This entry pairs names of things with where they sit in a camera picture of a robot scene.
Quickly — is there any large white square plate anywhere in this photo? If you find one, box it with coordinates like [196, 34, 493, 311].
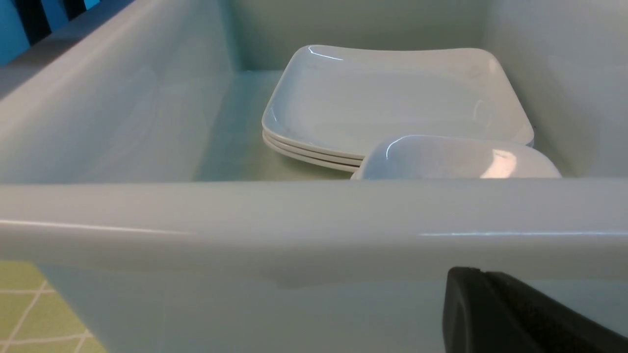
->
[261, 45, 535, 159]

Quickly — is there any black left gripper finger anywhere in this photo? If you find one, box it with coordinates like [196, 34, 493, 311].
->
[442, 267, 628, 353]

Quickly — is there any top white plate in tub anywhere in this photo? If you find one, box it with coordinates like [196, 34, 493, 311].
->
[261, 131, 363, 167]

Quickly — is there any large white plastic tub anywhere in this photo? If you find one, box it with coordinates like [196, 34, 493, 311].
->
[1, 0, 627, 353]

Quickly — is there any white small bowl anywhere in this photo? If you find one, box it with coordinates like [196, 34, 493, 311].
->
[351, 135, 562, 179]

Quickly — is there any lower white plate in tub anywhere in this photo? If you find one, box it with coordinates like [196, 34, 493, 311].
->
[263, 139, 359, 173]

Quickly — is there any white plate in tub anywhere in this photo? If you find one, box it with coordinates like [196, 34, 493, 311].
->
[263, 139, 359, 173]
[261, 131, 363, 167]

